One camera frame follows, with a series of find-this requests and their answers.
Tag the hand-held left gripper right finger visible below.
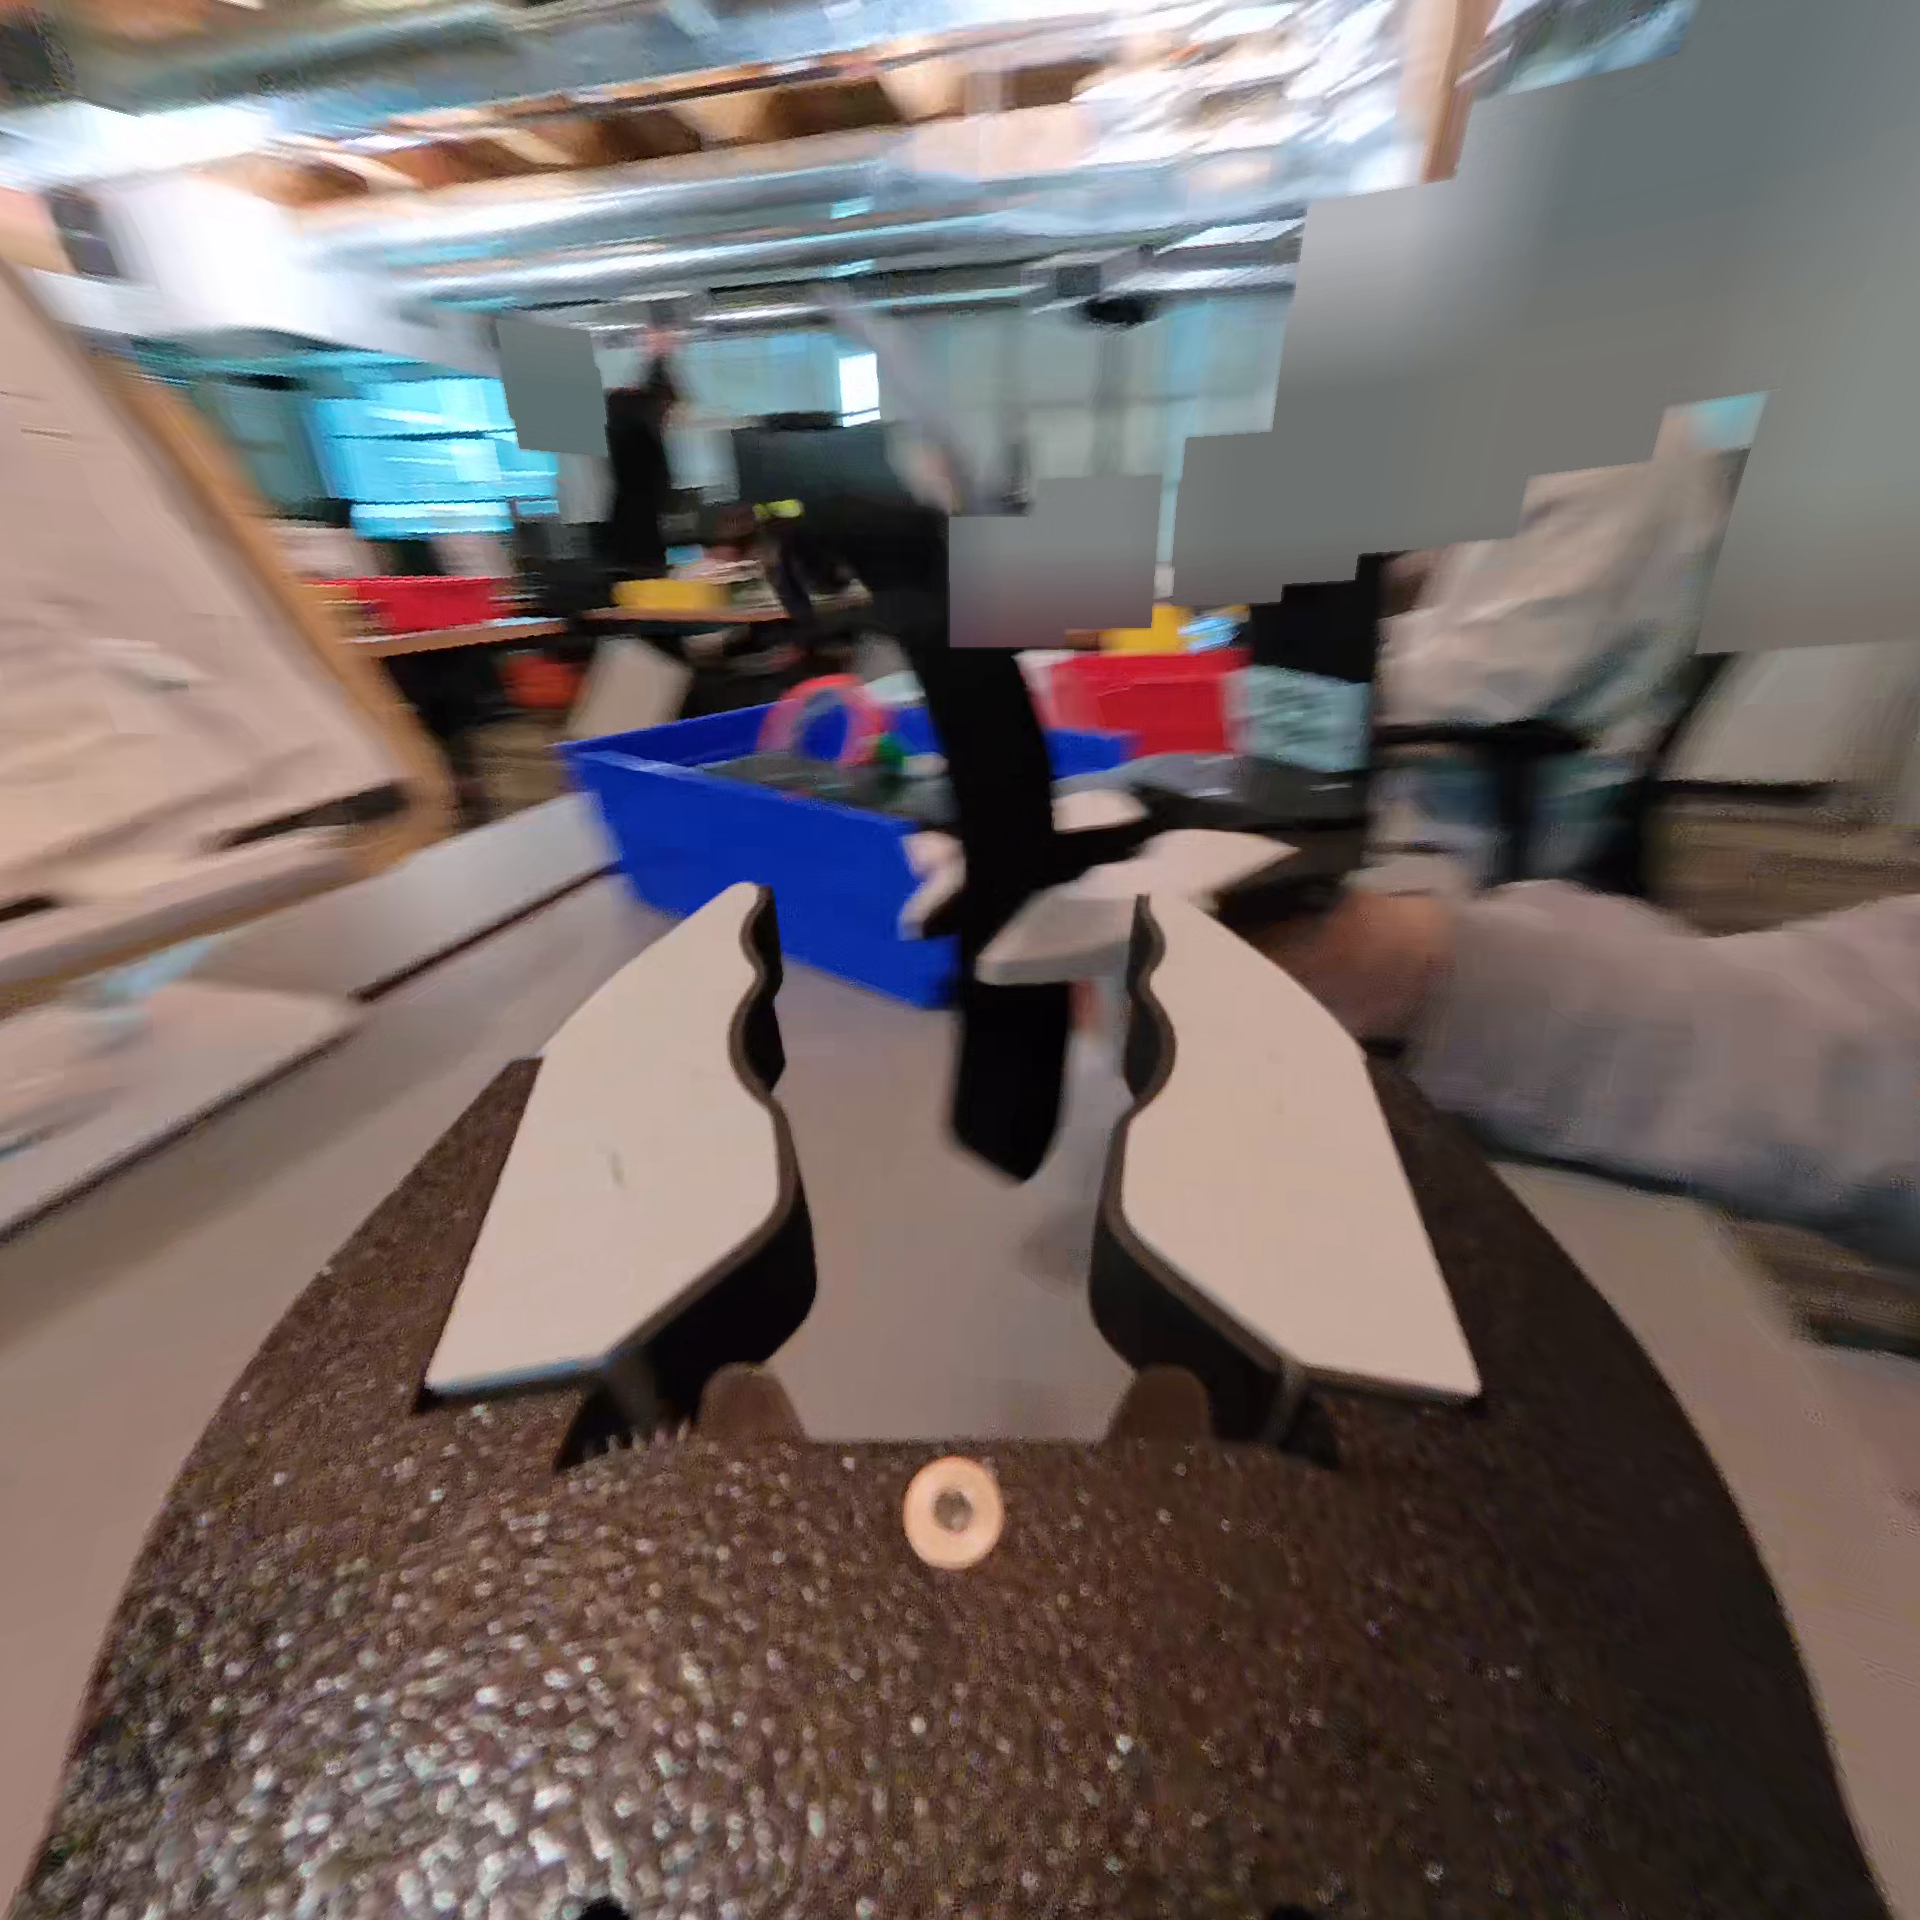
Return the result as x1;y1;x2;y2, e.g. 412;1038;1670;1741
1087;892;1483;1413

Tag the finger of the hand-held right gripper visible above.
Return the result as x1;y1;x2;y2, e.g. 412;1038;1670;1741
901;787;1156;936
976;831;1299;984

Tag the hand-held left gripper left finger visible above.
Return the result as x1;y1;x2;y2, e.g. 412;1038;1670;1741
422;887;817;1406

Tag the dark brown strip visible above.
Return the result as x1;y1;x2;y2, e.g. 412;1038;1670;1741
916;496;1080;1181

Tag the blue plastic bin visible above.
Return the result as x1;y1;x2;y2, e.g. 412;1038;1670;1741
563;697;1147;1009

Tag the person's right forearm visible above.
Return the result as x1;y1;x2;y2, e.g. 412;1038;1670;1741
1396;887;1920;1268

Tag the grey desk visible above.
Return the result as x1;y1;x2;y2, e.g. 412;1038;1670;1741
0;796;1920;1920

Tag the person's right hand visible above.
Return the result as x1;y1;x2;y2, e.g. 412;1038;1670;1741
1245;880;1462;1043

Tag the red plastic bin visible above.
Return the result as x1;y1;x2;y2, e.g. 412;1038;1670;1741
1036;641;1251;759

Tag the red tape roll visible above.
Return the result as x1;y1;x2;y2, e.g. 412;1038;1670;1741
757;671;889;771

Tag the wooden document stand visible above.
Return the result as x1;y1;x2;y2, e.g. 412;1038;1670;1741
0;272;456;1008

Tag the red storage bin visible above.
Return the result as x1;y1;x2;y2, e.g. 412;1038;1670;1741
344;571;500;635

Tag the printed instruction sheet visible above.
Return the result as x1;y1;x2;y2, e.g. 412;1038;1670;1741
0;302;406;903

